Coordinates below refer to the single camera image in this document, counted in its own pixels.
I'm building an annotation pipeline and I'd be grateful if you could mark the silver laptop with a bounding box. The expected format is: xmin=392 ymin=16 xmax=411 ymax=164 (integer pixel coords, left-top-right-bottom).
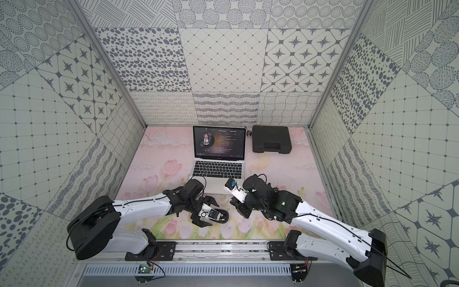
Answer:
xmin=192 ymin=126 xmax=246 ymax=194

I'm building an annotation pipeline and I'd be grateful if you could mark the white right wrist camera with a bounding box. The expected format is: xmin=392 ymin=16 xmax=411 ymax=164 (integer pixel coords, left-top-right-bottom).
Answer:
xmin=224 ymin=178 xmax=247 ymax=203

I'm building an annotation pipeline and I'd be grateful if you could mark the black wireless mouse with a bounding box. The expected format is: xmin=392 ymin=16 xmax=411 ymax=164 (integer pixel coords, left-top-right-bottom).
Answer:
xmin=208 ymin=209 xmax=229 ymax=224

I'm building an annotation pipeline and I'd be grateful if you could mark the black plastic tool case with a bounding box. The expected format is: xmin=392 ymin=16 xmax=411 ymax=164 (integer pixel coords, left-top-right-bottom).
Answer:
xmin=252 ymin=125 xmax=292 ymax=154

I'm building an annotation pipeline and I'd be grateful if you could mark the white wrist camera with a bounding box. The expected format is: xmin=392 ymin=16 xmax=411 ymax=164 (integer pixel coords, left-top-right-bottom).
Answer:
xmin=198 ymin=204 xmax=218 ymax=220
xmin=224 ymin=178 xmax=247 ymax=203

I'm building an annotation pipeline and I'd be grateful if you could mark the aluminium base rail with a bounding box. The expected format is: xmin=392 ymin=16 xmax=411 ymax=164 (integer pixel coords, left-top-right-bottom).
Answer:
xmin=103 ymin=239 xmax=323 ymax=264

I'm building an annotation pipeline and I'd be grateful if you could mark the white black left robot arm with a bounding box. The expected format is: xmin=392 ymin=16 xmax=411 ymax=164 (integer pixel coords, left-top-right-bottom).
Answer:
xmin=66 ymin=179 xmax=229 ymax=262

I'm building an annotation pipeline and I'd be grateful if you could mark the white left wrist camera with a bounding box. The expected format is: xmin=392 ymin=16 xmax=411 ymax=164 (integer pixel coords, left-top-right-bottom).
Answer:
xmin=198 ymin=204 xmax=218 ymax=220

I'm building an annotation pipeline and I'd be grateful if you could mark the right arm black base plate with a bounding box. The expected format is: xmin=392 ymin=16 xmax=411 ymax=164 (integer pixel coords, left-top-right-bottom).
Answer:
xmin=267 ymin=230 xmax=318 ymax=261

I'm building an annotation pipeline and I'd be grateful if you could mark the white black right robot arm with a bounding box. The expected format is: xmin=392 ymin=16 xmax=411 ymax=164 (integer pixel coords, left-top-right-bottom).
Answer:
xmin=224 ymin=175 xmax=388 ymax=287

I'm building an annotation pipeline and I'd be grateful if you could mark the white perforated cable duct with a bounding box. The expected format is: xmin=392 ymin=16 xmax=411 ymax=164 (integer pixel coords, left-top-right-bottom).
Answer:
xmin=83 ymin=263 xmax=290 ymax=276

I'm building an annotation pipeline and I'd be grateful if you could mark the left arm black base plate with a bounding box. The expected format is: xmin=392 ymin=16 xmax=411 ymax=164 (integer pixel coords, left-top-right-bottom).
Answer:
xmin=125 ymin=228 xmax=177 ymax=261

